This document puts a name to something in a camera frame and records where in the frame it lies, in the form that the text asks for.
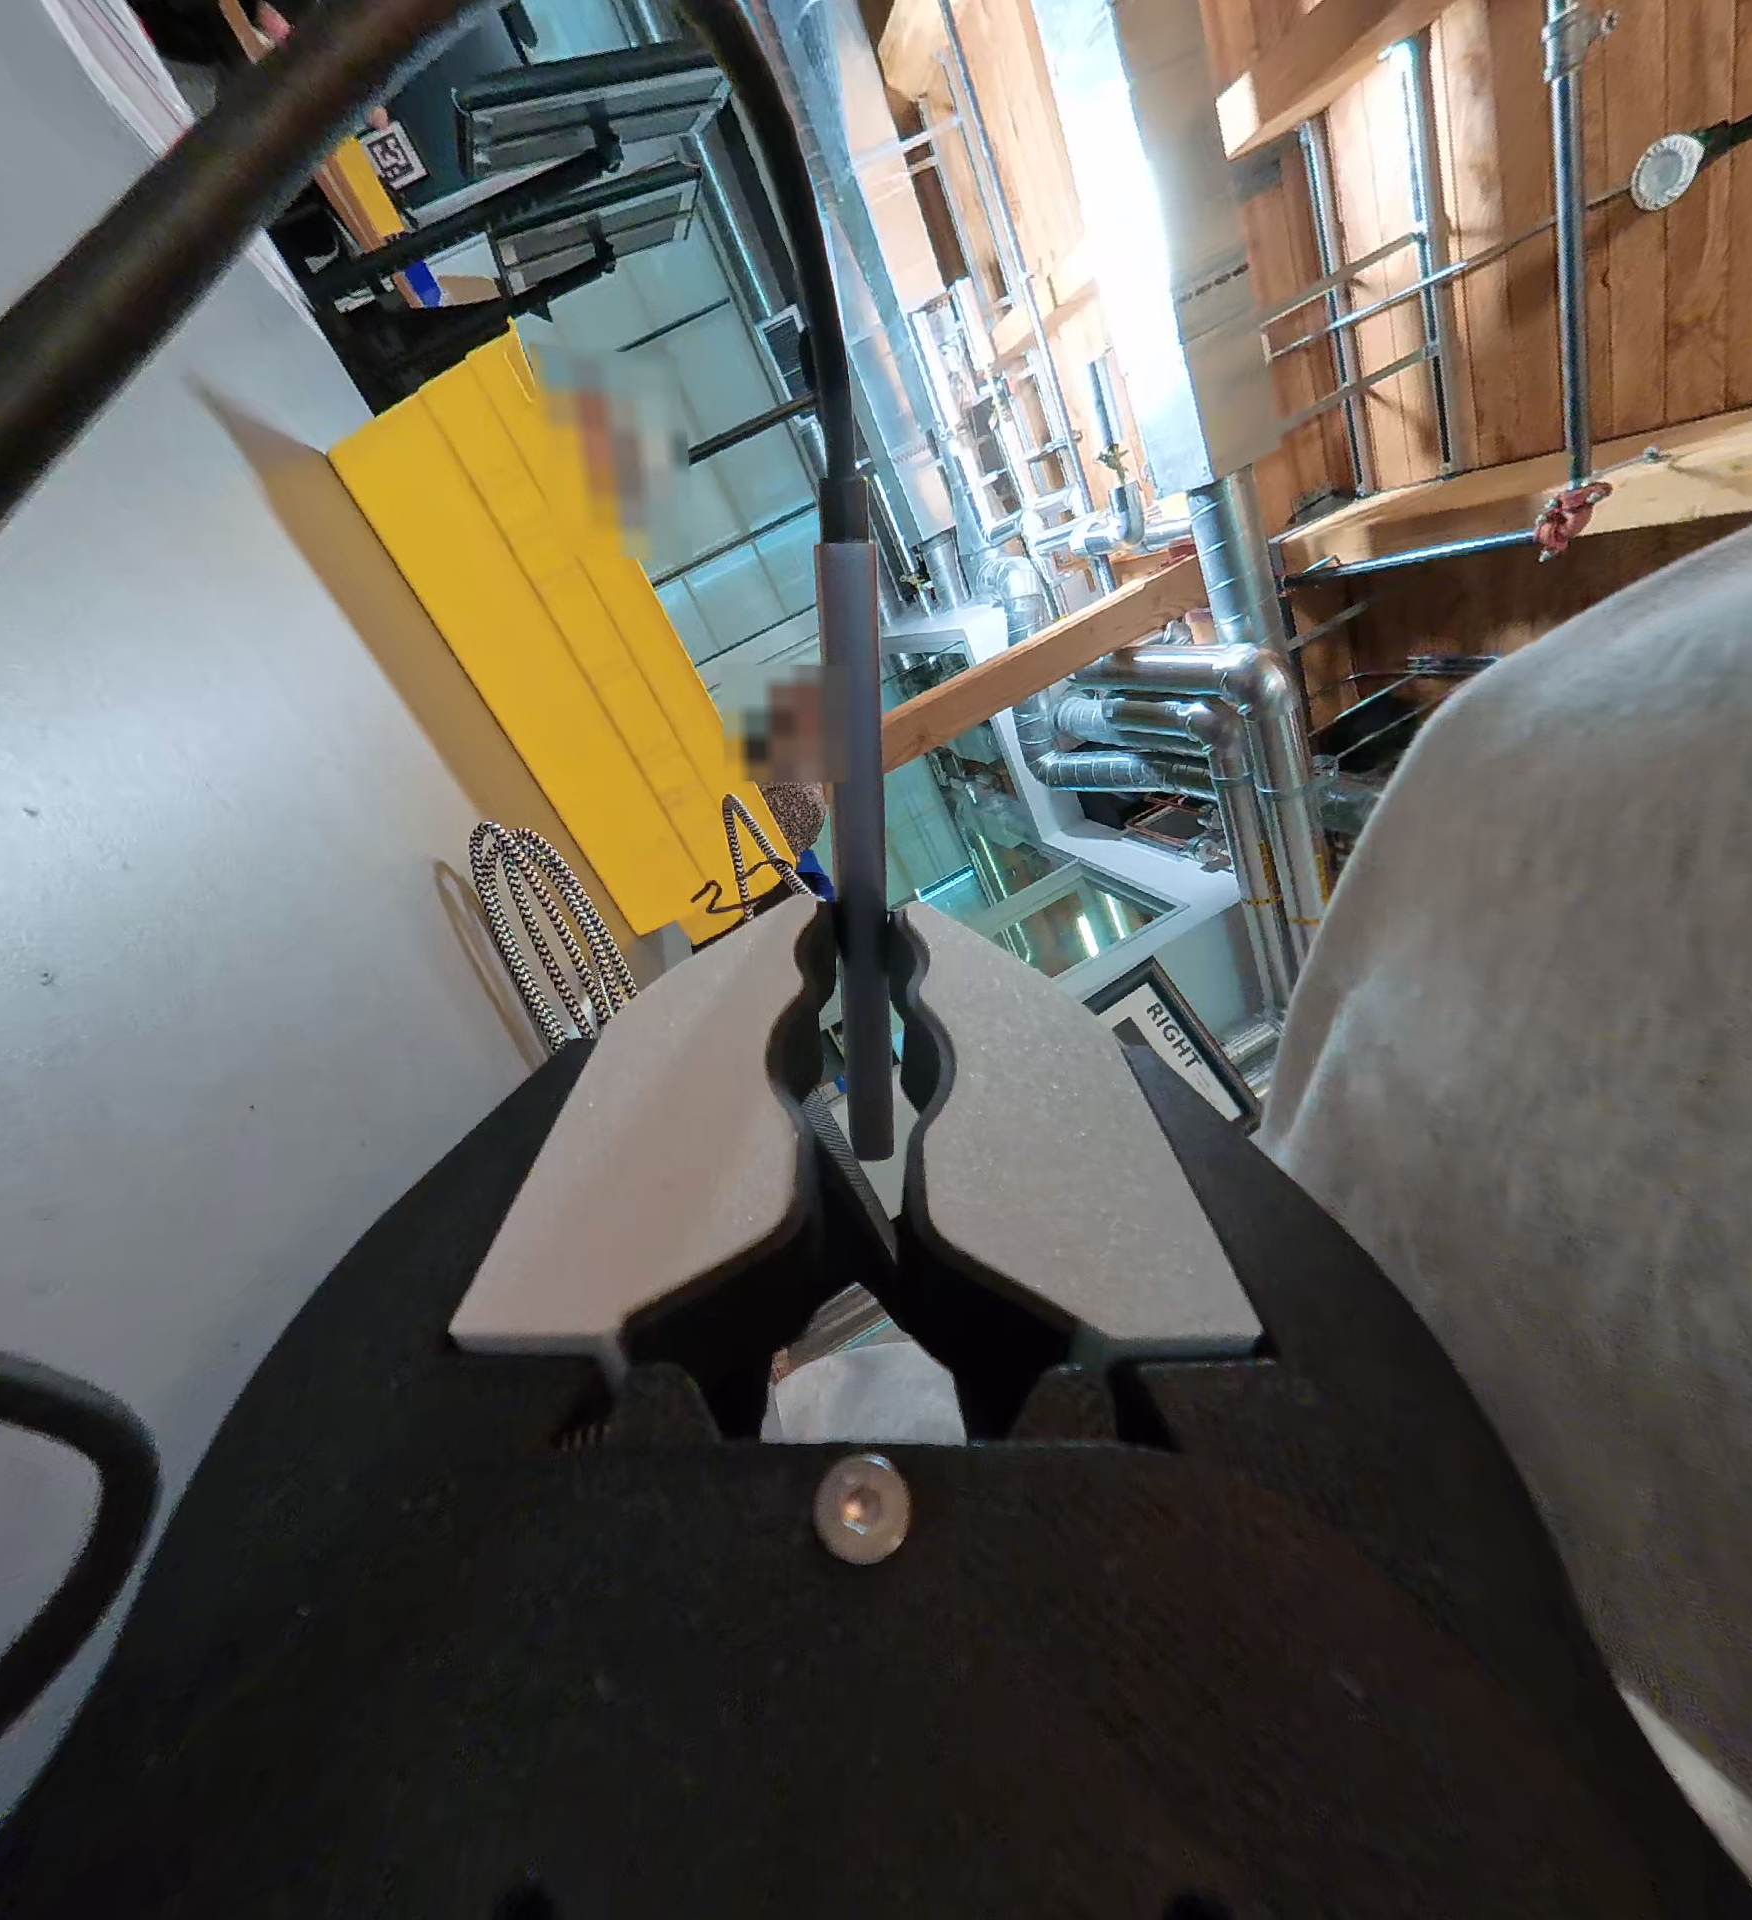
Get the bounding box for yellow plastic bin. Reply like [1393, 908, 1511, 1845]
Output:
[328, 322, 837, 950]

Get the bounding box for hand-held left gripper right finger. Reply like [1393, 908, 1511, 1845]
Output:
[890, 904, 1266, 1439]

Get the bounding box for black white braided cable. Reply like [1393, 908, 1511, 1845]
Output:
[469, 792, 827, 1055]

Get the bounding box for framed marker sign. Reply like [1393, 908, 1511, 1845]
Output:
[1083, 960, 1264, 1129]

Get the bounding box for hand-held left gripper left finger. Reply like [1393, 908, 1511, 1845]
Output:
[449, 900, 837, 1439]

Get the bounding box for black metal rack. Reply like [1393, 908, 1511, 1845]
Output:
[343, 44, 736, 324]

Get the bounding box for grey desk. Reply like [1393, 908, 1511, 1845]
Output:
[0, 0, 758, 1920]

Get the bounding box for silver ventilation pipe cluster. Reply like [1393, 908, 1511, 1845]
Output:
[966, 471, 1336, 983]

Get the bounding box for wooden beam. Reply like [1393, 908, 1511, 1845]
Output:
[881, 551, 1212, 774]

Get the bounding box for black hub cable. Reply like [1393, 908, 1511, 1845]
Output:
[0, 0, 878, 1802]

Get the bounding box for red pipe clamp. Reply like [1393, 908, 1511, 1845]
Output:
[1533, 479, 1615, 563]

